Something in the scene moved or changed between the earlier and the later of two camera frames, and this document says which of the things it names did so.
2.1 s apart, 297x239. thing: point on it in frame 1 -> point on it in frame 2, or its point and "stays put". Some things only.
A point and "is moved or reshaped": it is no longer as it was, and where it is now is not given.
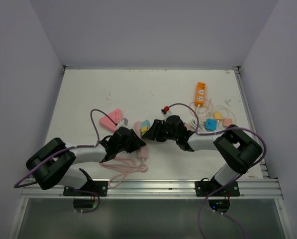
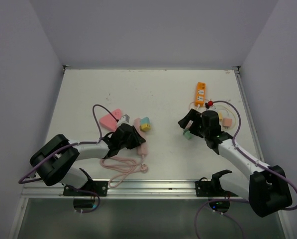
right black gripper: x=154 y=132 -> x=194 y=116
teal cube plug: x=146 y=123 is moved or reshaped
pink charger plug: x=227 y=121 stays put
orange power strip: x=200 y=94 stays put
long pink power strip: x=143 y=152 stays put
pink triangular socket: x=106 y=121 stays put
